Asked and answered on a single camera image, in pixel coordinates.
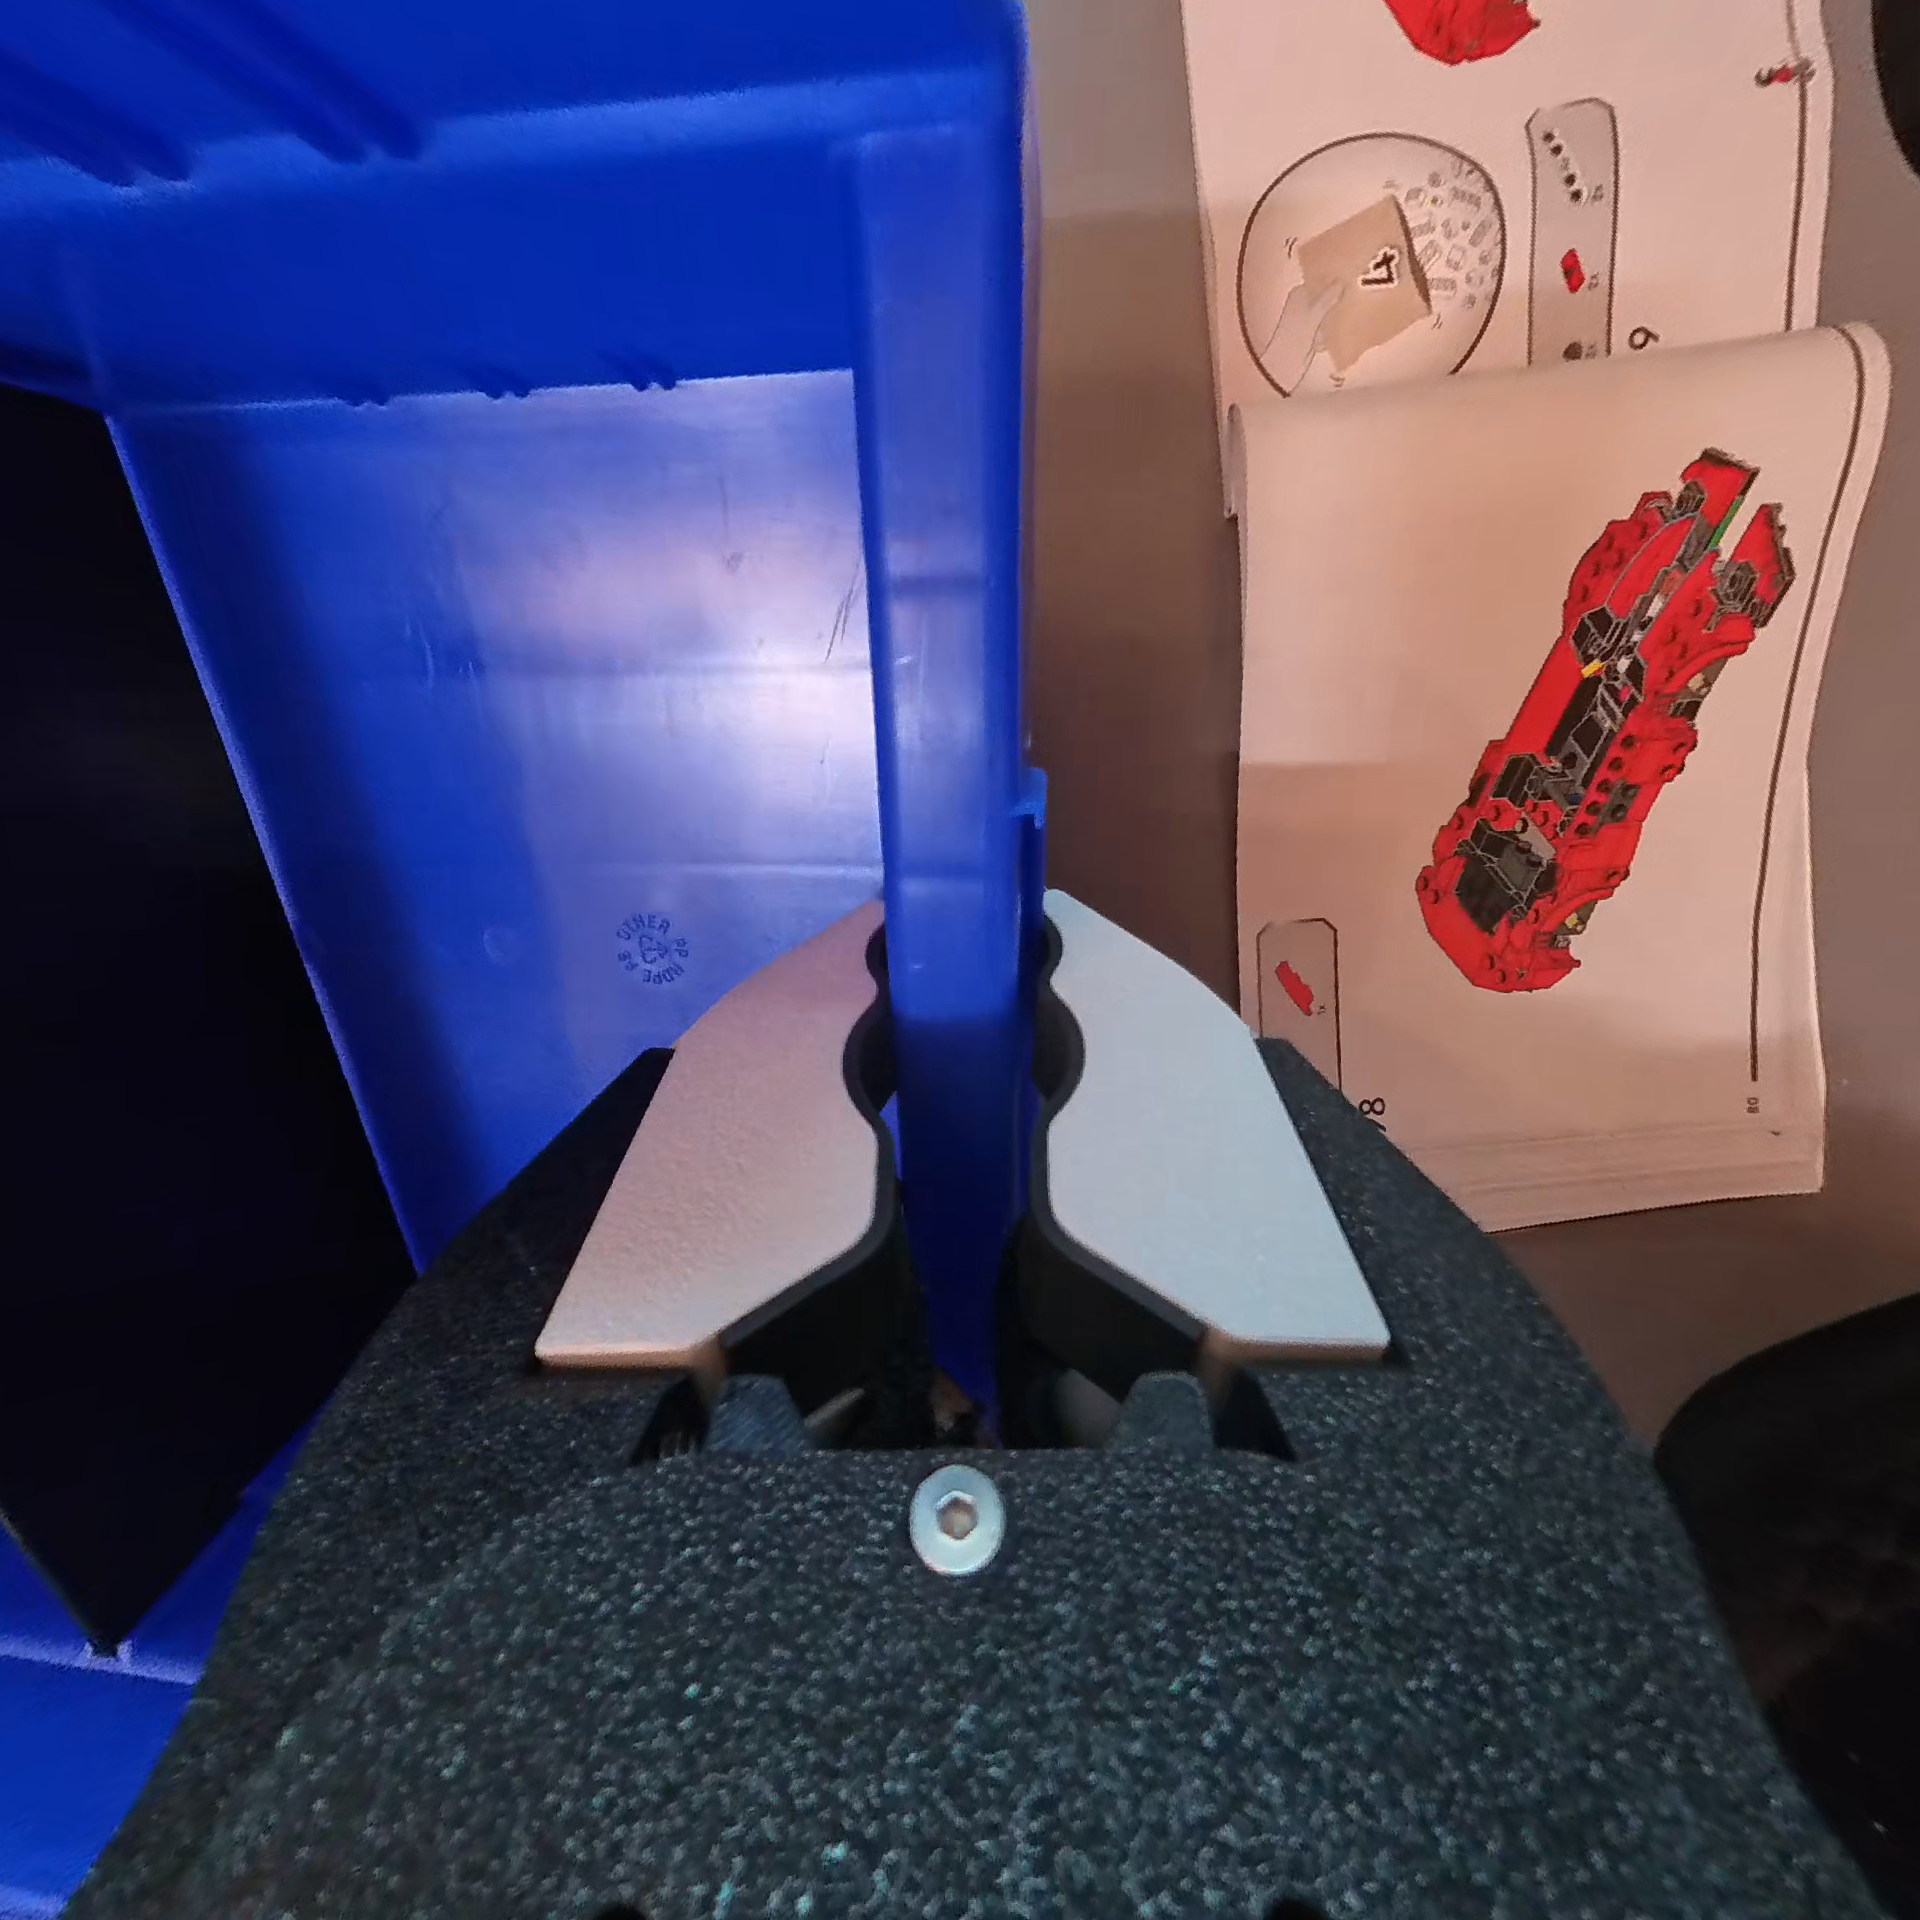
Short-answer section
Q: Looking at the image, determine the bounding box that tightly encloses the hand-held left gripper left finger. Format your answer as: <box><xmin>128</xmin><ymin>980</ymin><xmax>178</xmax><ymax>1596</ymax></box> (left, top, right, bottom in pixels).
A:
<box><xmin>536</xmin><ymin>895</ymin><xmax>905</xmax><ymax>1376</ymax></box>

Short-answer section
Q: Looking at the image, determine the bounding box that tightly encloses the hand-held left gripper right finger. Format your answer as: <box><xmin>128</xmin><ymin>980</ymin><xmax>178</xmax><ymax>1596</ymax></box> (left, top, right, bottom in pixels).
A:
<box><xmin>1017</xmin><ymin>886</ymin><xmax>1392</xmax><ymax>1368</ymax></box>

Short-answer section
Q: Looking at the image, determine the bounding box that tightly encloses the blue plastic storage bin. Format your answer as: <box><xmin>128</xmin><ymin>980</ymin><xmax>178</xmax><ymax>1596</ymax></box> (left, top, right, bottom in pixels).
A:
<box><xmin>0</xmin><ymin>0</ymin><xmax>1051</xmax><ymax>1920</ymax></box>

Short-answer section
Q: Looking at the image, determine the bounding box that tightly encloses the brick car instruction booklet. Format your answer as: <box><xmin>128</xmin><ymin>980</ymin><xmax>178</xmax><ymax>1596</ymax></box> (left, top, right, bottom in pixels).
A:
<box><xmin>1178</xmin><ymin>0</ymin><xmax>1895</xmax><ymax>1237</ymax></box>

